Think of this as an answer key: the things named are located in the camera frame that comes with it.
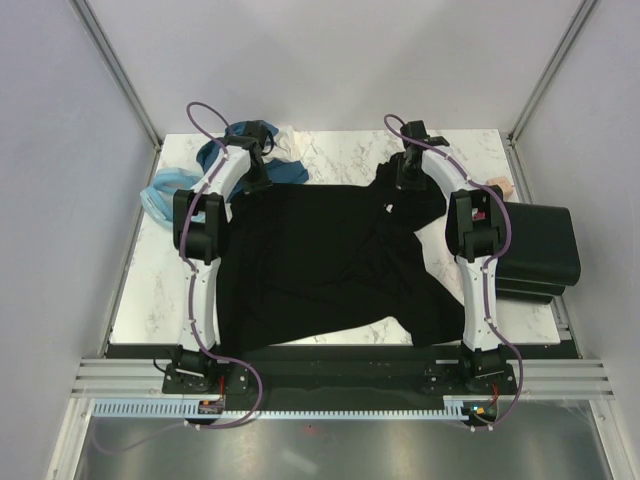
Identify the aluminium frame rail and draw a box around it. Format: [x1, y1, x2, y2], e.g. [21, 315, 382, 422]
[72, 359, 613, 399]

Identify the black and pink drawer box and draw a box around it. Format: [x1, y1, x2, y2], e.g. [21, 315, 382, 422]
[496, 202, 581, 304]

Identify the light blue ring toy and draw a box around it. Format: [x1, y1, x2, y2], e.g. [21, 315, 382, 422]
[140, 168, 202, 231]

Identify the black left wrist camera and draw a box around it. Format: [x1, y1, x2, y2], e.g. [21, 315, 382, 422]
[243, 120, 279, 155]

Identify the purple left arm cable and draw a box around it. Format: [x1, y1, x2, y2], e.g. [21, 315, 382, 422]
[92, 101, 266, 454]

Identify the white slotted cable duct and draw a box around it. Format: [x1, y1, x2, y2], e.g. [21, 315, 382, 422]
[93, 396, 472, 421]

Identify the pink foam cube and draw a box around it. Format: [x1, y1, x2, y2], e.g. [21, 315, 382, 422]
[486, 176, 515, 200]

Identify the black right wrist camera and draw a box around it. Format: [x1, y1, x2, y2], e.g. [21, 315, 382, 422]
[400, 120, 450, 148]

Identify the white t shirt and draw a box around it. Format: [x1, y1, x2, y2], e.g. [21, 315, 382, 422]
[269, 126, 315, 162]

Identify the blue t shirt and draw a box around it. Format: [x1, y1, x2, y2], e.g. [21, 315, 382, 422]
[196, 119, 310, 194]

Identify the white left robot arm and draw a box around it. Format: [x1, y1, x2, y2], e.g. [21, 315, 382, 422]
[173, 136, 271, 352]

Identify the black t shirt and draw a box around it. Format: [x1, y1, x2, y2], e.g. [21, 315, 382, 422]
[216, 161, 465, 355]

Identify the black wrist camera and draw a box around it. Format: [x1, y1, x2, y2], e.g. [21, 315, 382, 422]
[400, 120, 450, 148]
[243, 120, 279, 155]

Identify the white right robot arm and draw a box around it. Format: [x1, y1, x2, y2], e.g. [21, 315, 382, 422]
[396, 139, 512, 355]

